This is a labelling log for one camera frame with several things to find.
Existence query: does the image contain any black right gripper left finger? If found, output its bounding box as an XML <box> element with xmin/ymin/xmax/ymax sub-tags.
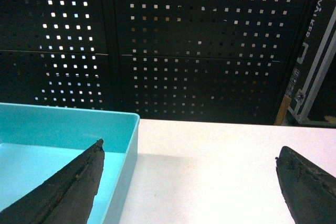
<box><xmin>1</xmin><ymin>139</ymin><xmax>105</xmax><ymax>223</ymax></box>

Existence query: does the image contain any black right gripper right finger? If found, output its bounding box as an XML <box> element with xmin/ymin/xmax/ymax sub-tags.
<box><xmin>276</xmin><ymin>146</ymin><xmax>335</xmax><ymax>223</ymax></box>

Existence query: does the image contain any turquoise plastic bin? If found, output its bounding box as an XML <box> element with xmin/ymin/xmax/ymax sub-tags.
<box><xmin>1</xmin><ymin>103</ymin><xmax>140</xmax><ymax>223</ymax></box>

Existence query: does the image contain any black flight case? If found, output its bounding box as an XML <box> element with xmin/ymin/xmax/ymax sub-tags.
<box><xmin>285</xmin><ymin>0</ymin><xmax>335</xmax><ymax>125</ymax></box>

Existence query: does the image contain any black perforated metal panel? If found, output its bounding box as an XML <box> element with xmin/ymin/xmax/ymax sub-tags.
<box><xmin>1</xmin><ymin>0</ymin><xmax>317</xmax><ymax>124</ymax></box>

